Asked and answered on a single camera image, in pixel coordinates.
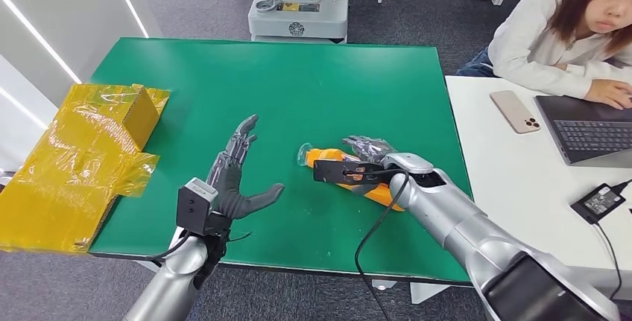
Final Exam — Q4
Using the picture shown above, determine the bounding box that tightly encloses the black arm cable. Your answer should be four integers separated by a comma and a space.
353, 169, 411, 321
147, 230, 192, 267

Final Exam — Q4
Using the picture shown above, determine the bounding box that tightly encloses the beige smartphone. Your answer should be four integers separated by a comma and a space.
489, 90, 542, 136

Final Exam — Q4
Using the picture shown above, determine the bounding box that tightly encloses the person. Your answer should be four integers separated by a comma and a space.
455, 0, 632, 110

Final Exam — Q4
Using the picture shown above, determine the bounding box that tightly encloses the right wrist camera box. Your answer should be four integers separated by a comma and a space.
312, 159, 387, 185

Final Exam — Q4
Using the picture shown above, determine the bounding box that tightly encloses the orange plastic bottle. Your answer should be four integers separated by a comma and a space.
297, 143, 406, 213

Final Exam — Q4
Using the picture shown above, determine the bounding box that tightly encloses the black power adapter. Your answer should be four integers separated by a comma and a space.
569, 183, 628, 225

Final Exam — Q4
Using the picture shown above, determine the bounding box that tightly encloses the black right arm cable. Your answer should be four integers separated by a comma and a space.
353, 169, 411, 321

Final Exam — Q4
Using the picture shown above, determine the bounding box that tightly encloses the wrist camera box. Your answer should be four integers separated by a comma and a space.
312, 159, 387, 185
176, 177, 219, 237

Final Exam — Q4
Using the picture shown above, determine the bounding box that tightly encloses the black adapter cable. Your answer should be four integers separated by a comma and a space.
593, 178, 632, 304

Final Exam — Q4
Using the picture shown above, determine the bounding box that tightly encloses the yellow taped cardboard box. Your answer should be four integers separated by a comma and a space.
0, 83, 171, 255

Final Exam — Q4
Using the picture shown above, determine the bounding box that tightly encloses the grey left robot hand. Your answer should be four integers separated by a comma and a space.
206, 114, 286, 221

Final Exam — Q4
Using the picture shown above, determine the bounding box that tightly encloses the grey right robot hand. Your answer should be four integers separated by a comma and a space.
341, 136, 399, 165

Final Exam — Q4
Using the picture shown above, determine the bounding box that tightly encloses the person's hand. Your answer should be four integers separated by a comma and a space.
584, 78, 632, 110

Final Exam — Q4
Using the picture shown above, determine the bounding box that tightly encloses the grey laptop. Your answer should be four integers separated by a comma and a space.
534, 95, 632, 168

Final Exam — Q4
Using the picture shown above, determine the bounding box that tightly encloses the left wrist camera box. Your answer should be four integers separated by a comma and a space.
176, 177, 219, 237

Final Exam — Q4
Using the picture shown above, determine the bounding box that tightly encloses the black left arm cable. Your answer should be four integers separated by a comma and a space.
147, 230, 192, 267

